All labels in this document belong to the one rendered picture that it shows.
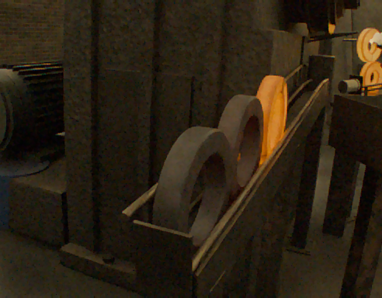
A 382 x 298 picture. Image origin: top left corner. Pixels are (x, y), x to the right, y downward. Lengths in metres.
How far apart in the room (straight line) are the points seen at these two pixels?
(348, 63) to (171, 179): 3.87
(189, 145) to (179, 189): 0.06
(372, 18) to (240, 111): 3.67
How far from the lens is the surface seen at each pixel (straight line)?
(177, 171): 0.46
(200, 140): 0.48
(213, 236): 0.53
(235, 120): 0.62
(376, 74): 2.10
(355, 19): 4.29
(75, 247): 1.58
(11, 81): 1.85
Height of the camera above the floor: 0.84
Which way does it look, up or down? 16 degrees down
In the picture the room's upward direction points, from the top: 3 degrees clockwise
